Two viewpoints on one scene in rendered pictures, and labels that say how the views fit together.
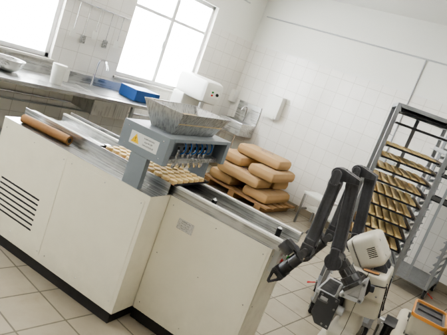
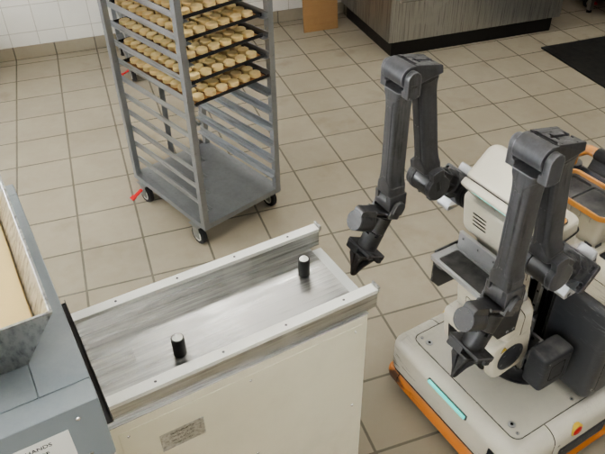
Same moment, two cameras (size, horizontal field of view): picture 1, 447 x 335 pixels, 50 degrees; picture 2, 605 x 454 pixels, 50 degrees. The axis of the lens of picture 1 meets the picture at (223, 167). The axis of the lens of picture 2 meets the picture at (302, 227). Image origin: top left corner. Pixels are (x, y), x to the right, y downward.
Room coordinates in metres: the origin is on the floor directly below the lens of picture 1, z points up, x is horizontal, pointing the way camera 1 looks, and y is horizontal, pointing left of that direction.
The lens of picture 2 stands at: (1.86, 0.66, 2.05)
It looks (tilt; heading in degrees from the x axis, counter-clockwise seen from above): 39 degrees down; 305
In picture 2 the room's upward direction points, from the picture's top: 1 degrees counter-clockwise
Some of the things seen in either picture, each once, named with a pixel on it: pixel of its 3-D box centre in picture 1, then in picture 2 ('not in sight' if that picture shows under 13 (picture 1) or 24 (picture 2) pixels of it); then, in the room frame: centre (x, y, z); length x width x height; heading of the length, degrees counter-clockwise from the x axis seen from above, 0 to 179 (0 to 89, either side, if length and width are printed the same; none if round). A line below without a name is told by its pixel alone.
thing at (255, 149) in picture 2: not in sight; (232, 135); (3.85, -1.54, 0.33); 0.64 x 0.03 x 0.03; 167
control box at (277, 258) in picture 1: (282, 256); (338, 291); (2.54, -0.48, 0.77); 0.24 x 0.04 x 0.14; 155
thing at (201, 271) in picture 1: (209, 275); (230, 414); (2.70, -0.15, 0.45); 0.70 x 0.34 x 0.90; 65
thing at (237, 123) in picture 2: not in sight; (230, 120); (3.85, -1.54, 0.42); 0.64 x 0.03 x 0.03; 167
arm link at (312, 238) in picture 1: (322, 213); (518, 230); (2.11, -0.49, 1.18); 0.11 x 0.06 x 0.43; 156
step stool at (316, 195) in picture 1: (318, 213); not in sight; (6.29, -1.41, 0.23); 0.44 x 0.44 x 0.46; 46
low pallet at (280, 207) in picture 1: (246, 193); not in sight; (6.67, -0.43, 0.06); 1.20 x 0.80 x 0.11; 56
